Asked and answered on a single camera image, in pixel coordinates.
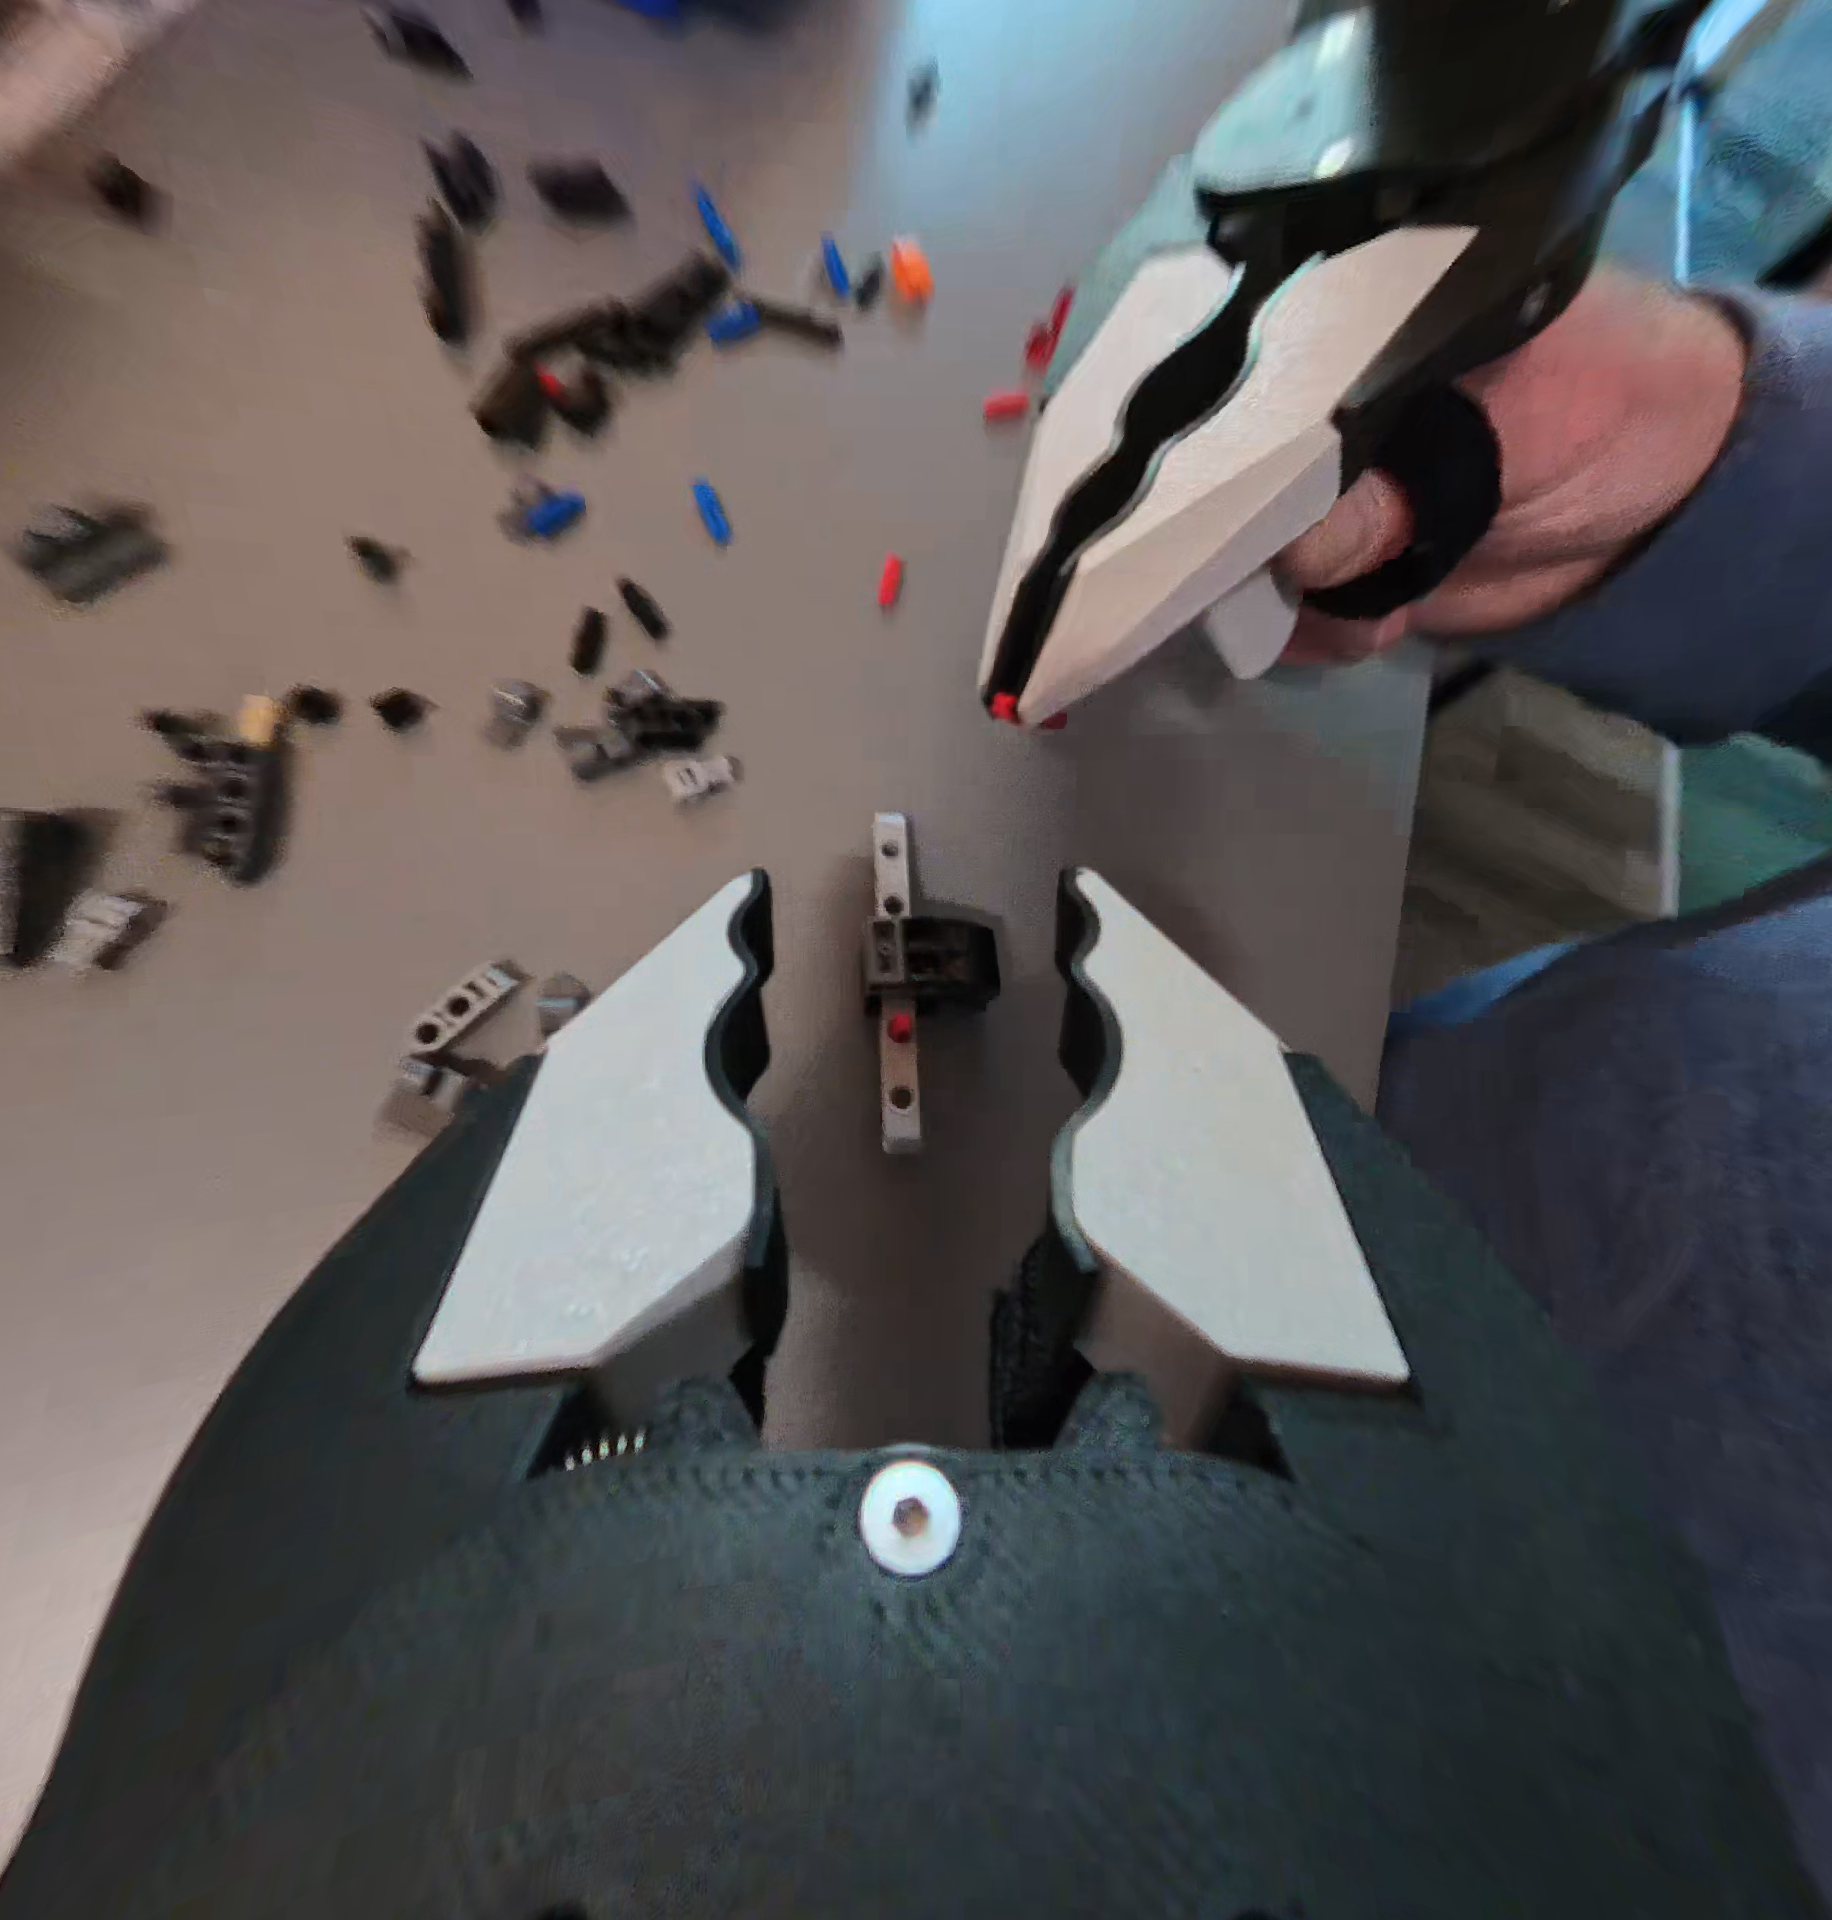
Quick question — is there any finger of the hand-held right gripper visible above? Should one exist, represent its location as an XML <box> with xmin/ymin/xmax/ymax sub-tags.
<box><xmin>977</xmin><ymin>246</ymin><xmax>1254</xmax><ymax>722</ymax></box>
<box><xmin>1006</xmin><ymin>224</ymin><xmax>1486</xmax><ymax>728</ymax></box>

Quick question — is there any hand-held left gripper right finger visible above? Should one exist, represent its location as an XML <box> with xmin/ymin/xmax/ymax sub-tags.
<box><xmin>1037</xmin><ymin>866</ymin><xmax>1416</xmax><ymax>1439</ymax></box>

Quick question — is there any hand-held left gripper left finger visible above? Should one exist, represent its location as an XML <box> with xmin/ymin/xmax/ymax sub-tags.
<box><xmin>414</xmin><ymin>869</ymin><xmax>786</xmax><ymax>1428</ymax></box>

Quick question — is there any small grey black brick assembly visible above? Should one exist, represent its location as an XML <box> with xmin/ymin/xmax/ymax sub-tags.
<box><xmin>863</xmin><ymin>906</ymin><xmax>1012</xmax><ymax>1023</ymax></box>

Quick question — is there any long light grey lego beam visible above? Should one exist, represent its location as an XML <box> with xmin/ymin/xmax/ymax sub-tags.
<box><xmin>863</xmin><ymin>807</ymin><xmax>937</xmax><ymax>1159</ymax></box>

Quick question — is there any person's right forearm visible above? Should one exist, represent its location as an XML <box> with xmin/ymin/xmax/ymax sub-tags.
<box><xmin>1517</xmin><ymin>284</ymin><xmax>1832</xmax><ymax>769</ymax></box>

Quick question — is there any pile of black lego pieces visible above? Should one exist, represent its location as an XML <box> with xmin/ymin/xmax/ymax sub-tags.
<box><xmin>76</xmin><ymin>0</ymin><xmax>947</xmax><ymax>459</ymax></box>

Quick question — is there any dark grey angled lego beam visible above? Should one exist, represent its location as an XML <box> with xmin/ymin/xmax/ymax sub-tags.
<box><xmin>140</xmin><ymin>702</ymin><xmax>293</xmax><ymax>888</ymax></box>

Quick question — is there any dark grey curved lego brick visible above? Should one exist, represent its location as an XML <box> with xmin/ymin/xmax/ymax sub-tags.
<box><xmin>0</xmin><ymin>801</ymin><xmax>96</xmax><ymax>970</ymax></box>

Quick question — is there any grey double lego connector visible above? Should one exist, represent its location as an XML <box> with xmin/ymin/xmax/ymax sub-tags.
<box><xmin>11</xmin><ymin>499</ymin><xmax>174</xmax><ymax>609</ymax></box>

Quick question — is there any lego sticker sheet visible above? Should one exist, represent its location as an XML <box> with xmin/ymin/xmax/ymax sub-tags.
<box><xmin>0</xmin><ymin>0</ymin><xmax>196</xmax><ymax>196</ymax></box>

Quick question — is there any person's right hand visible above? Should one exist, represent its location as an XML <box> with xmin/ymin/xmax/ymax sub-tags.
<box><xmin>1277</xmin><ymin>266</ymin><xmax>1756</xmax><ymax>669</ymax></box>

